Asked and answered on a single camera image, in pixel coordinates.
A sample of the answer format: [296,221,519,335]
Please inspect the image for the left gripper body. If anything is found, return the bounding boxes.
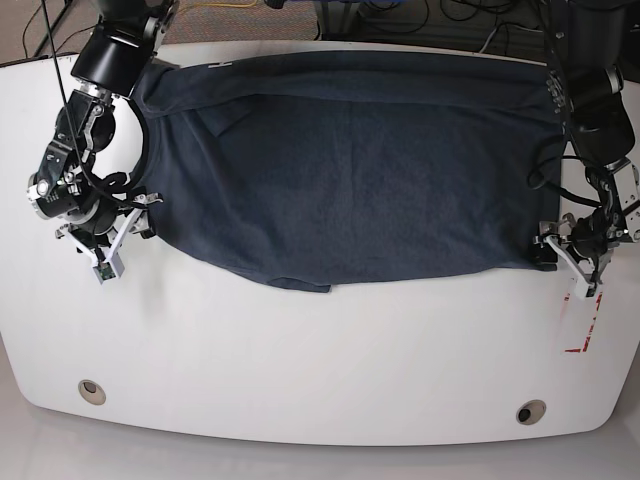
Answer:
[532,213,620,287]

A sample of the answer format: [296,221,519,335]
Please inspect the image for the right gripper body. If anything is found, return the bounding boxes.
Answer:
[55,202,152,268]

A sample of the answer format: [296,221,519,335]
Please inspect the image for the dark blue t-shirt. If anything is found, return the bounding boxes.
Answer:
[134,51,562,293]

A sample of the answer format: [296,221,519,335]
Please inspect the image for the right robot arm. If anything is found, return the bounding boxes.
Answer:
[27,1,179,282]

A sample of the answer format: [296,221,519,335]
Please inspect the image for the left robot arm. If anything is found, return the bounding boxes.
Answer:
[527,1,639,299]

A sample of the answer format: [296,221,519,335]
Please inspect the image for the red tape rectangle marking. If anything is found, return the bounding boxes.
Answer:
[558,291,603,354]

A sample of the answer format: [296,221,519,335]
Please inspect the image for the black tripod stand leg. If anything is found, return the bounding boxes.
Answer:
[32,0,75,58]

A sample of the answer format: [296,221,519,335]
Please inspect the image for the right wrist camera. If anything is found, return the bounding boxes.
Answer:
[93,258,125,284]

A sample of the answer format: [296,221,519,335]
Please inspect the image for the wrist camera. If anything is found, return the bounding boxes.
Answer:
[574,277,598,300]
[93,258,125,284]

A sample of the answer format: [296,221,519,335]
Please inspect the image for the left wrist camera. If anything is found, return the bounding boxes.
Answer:
[574,277,598,300]

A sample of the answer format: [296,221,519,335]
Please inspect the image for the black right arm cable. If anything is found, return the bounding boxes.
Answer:
[42,0,151,206]

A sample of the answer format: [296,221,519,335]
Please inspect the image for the left table cable grommet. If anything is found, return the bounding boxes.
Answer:
[78,380,106,406]

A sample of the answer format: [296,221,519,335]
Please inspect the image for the table cable grommet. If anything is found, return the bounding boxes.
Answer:
[516,399,547,426]
[78,380,106,406]

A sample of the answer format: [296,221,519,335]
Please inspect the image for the right table cable grommet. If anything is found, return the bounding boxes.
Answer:
[516,399,547,426]

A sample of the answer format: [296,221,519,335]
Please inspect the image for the yellow floor cable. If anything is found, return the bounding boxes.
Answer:
[184,2,259,14]

